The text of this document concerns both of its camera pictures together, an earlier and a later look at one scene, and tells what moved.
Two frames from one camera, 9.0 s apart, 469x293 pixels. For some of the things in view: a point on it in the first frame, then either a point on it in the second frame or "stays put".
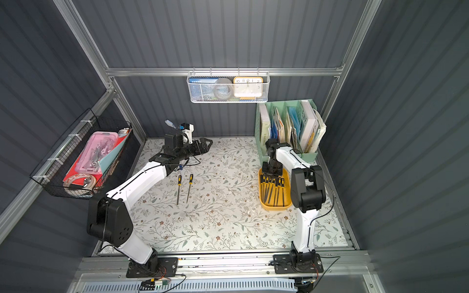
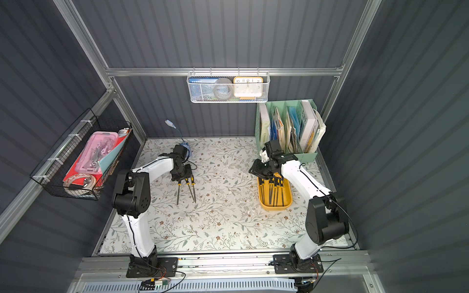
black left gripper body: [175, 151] to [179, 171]
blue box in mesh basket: [202, 88] stays put
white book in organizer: [309, 126] stays put
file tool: [179, 184] stays put
